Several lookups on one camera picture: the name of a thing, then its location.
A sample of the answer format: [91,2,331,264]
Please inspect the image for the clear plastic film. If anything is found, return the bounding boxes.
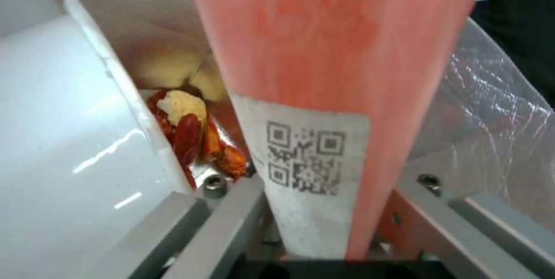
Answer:
[407,18,555,214]

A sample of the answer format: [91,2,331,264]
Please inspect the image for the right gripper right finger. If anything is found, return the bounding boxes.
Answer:
[377,173,555,279]

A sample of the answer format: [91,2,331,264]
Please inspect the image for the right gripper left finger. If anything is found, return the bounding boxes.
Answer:
[84,173,278,279]

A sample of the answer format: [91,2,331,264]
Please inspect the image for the red crayfish shell scraps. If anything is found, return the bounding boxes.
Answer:
[146,89,249,183]

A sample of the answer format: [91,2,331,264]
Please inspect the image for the white takeout bag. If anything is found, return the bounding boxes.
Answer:
[0,0,218,75]

